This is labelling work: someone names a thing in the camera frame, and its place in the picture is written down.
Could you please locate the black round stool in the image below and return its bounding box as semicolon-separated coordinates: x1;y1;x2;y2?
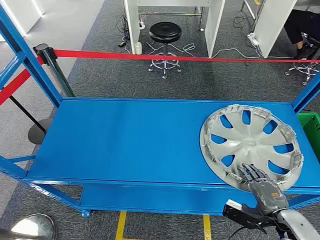
149;21;183;80

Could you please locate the white power strip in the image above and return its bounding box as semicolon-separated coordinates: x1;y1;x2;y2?
247;31;260;47

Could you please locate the white floor cable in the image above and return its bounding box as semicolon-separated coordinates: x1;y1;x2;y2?
146;42;262;61

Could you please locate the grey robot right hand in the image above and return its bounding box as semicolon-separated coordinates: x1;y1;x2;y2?
236;163;289;217

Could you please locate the chrome stanchion with round base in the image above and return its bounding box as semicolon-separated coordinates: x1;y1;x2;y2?
0;213;57;240

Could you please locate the black-topped stanchion post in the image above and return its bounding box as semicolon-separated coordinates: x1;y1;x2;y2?
32;43;75;99

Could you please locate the white desk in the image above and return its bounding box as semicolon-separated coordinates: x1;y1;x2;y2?
122;0;226;59

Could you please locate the green plastic crate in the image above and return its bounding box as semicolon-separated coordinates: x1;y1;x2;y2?
297;112;320;153

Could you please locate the stool with chrome star base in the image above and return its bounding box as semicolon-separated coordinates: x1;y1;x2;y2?
285;60;320;87

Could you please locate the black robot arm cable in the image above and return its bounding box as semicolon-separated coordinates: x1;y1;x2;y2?
226;225;253;240

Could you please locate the person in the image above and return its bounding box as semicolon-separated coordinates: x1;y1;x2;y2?
284;9;320;61

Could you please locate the white desk panel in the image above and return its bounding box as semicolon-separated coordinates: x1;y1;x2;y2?
253;0;298;59

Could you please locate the blue metal shelf rack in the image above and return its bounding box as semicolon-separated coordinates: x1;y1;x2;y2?
0;0;320;219

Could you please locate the grey plastic wheel hubcap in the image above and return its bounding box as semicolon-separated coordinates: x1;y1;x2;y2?
198;103;304;193

